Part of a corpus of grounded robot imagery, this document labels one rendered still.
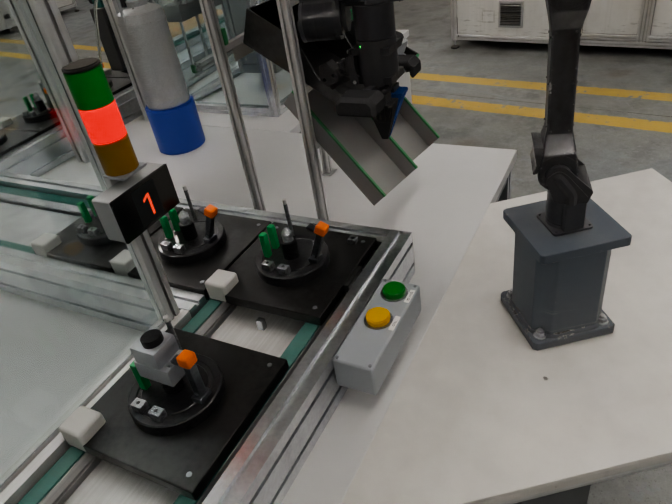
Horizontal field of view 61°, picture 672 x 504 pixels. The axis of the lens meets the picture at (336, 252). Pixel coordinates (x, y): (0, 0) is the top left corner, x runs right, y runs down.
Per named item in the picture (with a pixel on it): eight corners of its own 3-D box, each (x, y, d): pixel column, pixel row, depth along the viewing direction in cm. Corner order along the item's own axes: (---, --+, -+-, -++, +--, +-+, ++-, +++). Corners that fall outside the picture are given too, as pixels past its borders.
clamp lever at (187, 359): (210, 388, 82) (195, 351, 77) (201, 399, 80) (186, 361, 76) (190, 382, 83) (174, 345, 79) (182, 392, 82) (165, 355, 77)
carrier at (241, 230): (273, 228, 124) (260, 177, 116) (206, 298, 107) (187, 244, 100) (187, 214, 134) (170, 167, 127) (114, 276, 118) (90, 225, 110)
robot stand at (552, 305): (615, 332, 98) (634, 236, 86) (534, 351, 97) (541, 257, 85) (572, 281, 110) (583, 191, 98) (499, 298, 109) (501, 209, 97)
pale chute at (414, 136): (429, 146, 136) (440, 136, 133) (400, 171, 128) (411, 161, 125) (350, 58, 136) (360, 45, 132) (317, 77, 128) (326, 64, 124)
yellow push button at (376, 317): (394, 317, 95) (393, 308, 94) (385, 334, 92) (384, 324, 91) (372, 312, 97) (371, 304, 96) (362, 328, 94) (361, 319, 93)
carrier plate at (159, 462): (289, 367, 90) (287, 358, 88) (196, 501, 73) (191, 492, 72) (173, 334, 100) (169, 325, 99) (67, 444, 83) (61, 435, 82)
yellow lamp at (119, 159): (146, 162, 85) (134, 131, 82) (122, 178, 81) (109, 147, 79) (121, 159, 87) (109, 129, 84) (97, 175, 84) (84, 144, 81)
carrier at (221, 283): (377, 246, 113) (370, 190, 106) (321, 326, 96) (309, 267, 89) (274, 229, 123) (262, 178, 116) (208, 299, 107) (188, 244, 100)
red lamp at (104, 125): (134, 130, 82) (122, 98, 79) (109, 146, 78) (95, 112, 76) (109, 128, 84) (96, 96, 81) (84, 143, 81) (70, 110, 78)
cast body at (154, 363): (193, 365, 82) (178, 330, 78) (173, 388, 79) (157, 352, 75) (149, 352, 86) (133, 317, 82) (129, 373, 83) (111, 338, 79)
